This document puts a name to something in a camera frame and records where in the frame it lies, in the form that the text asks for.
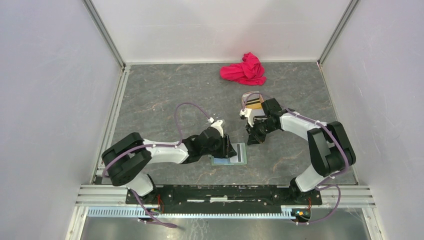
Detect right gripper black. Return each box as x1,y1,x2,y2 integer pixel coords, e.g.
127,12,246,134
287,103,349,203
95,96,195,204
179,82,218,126
245,117,277,146

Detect grey striped credit card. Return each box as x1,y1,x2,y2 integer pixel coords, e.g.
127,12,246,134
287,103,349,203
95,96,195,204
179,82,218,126
229,142,247,165

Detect green card holder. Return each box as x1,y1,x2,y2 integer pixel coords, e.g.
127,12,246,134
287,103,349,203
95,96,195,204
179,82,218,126
210,142,248,166

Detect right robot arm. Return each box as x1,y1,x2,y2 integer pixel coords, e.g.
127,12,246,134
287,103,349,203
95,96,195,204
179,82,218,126
239,98,356,204

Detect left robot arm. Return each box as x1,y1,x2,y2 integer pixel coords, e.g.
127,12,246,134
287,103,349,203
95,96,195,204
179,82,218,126
101,127,237,204

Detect yellow credit card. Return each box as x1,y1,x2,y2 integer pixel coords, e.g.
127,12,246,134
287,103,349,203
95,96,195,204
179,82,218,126
246,101,262,110

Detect white striped credit card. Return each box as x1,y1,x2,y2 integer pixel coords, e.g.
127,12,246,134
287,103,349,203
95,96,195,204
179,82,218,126
241,91,262,103

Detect pink oval tray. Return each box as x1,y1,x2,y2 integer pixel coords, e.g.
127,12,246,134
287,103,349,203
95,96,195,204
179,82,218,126
241,95,264,109

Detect red cloth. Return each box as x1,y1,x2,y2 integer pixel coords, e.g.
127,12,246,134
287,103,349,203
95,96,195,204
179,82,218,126
219,52,267,86

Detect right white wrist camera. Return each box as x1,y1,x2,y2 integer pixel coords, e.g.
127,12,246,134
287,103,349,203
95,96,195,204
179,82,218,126
239,108,265,127

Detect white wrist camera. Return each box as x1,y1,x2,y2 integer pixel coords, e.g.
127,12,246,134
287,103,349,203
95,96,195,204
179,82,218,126
208,117,225,138
239,108,265,127

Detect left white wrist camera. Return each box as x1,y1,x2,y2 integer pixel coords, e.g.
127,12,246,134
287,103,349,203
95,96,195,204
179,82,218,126
208,117,225,138

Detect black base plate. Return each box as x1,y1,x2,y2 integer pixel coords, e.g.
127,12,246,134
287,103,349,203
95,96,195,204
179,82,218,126
141,184,323,214

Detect white slotted cable duct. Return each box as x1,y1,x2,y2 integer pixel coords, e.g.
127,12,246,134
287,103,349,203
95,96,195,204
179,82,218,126
87,206,295,220

